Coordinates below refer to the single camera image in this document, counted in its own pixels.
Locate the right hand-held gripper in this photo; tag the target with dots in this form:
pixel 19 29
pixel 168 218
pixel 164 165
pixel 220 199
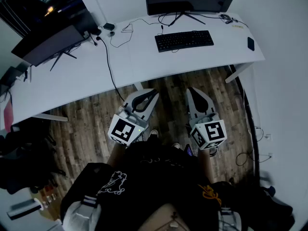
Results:
pixel 213 131

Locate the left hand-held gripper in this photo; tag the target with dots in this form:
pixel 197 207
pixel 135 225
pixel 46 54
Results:
pixel 121 130

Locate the black keyboard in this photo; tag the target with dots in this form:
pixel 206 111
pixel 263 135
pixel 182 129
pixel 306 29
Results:
pixel 184 40

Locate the person's right forearm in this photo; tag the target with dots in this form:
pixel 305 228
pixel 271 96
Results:
pixel 205 165

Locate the person's left forearm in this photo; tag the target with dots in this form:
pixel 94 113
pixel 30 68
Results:
pixel 116 155

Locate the person's shoe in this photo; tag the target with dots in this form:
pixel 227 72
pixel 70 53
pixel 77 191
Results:
pixel 153 133
pixel 176 145

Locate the dark device with purple screen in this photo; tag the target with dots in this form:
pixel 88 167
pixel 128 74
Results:
pixel 188 150

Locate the white desk leg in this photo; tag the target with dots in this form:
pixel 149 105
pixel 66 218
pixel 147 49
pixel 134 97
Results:
pixel 51 117
pixel 238 72

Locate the person's black shirt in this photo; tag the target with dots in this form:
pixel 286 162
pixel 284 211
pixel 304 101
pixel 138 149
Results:
pixel 154 182

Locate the black phone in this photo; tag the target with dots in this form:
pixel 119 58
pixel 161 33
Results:
pixel 251 43

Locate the small black adapter box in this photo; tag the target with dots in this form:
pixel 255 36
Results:
pixel 109 26

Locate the small yellow strip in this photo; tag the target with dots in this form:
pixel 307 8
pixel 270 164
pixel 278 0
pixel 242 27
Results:
pixel 237 26

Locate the thin-legged black monitor stand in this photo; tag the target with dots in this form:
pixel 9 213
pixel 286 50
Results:
pixel 63 56

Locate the black computer mouse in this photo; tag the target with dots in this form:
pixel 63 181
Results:
pixel 225 17

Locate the flat black monitor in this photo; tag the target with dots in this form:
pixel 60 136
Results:
pixel 48 46

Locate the black bag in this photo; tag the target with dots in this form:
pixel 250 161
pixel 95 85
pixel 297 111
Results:
pixel 276 208

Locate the black office chair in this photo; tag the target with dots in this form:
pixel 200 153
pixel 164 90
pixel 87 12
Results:
pixel 21 153

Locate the red flat object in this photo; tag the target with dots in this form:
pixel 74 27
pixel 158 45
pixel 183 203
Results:
pixel 8 115

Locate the white wall socket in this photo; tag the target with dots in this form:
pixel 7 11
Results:
pixel 268 136
pixel 270 155

